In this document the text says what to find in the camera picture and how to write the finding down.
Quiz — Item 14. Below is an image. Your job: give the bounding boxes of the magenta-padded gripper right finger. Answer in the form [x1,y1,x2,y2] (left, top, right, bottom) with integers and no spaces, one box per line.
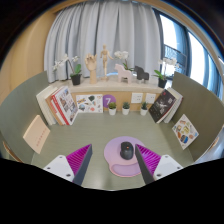
[133,144,183,186]

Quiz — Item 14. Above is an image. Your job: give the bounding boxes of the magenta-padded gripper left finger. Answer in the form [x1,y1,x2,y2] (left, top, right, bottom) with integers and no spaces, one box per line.
[43,144,94,187]

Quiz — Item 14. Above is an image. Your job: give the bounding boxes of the black computer mouse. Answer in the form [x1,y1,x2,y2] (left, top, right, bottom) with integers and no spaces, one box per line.
[119,141,135,161]

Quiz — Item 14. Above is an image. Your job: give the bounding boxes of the purple round mouse pad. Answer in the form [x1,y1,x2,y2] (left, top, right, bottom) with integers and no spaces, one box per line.
[103,135,148,178]

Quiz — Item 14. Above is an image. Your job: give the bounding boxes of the beige hardcover book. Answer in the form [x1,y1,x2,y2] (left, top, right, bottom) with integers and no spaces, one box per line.
[22,114,51,155]

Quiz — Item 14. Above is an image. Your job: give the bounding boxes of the colourful sticker card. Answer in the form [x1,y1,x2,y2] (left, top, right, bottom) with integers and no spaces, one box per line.
[171,113,200,151]

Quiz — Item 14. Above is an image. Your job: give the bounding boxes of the brown book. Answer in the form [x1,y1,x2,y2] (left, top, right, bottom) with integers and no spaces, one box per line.
[45,93,66,126]

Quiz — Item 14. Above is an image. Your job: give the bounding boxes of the small plant in white pot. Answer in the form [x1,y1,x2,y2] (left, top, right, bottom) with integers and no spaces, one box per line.
[139,101,149,117]
[121,101,131,116]
[107,101,118,116]

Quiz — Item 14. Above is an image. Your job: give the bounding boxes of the black cover book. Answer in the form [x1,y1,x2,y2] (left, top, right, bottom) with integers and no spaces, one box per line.
[148,88,178,124]

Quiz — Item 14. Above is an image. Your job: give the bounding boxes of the red-spined picture-cover book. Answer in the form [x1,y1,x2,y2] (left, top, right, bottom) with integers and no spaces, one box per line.
[50,85,80,127]

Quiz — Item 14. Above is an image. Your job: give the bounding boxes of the white books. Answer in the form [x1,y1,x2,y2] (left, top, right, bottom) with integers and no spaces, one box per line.
[35,85,58,126]

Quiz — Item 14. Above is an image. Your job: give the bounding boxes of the white book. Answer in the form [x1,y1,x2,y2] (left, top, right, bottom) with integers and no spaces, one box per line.
[163,86,184,124]

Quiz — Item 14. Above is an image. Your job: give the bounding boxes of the white sticker sheet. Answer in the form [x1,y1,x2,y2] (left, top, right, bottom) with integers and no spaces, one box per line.
[75,93,104,114]

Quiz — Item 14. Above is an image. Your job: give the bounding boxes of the green desk partition panel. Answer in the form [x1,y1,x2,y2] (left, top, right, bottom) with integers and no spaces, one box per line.
[0,70,51,164]
[171,71,224,163]

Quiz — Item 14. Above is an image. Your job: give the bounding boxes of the purple round number sign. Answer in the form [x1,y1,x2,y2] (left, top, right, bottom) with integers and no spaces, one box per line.
[102,94,117,109]

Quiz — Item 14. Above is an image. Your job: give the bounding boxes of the white orchid in black pot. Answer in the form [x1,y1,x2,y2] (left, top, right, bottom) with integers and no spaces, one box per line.
[52,54,83,86]
[152,57,179,89]

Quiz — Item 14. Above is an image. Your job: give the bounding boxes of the wooden back shelf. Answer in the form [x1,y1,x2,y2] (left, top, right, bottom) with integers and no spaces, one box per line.
[58,76,168,113]

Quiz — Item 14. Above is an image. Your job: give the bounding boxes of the black horse figure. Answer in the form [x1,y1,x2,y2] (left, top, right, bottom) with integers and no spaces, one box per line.
[134,65,150,82]

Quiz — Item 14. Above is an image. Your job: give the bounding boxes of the pink horse figure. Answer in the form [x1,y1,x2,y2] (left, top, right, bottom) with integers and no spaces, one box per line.
[114,63,133,84]

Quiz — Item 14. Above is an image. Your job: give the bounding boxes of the wooden hand model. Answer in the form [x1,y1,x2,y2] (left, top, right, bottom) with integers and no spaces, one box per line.
[84,53,99,85]

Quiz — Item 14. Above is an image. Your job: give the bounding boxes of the dark-framed window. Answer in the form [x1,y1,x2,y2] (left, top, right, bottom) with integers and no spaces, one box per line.
[154,11,224,101]

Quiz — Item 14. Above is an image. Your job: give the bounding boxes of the wooden artist mannequin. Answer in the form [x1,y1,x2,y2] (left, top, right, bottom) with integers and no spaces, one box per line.
[100,44,115,81]

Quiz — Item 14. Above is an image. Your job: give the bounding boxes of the grey curtain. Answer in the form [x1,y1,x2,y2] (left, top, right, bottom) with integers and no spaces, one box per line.
[43,1,164,84]

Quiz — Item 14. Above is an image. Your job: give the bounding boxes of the white wall switch plate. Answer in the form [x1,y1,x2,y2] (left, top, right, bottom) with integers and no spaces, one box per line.
[145,93,157,105]

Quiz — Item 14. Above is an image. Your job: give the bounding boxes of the white wall socket plate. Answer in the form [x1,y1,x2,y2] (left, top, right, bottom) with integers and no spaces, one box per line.
[130,92,144,104]

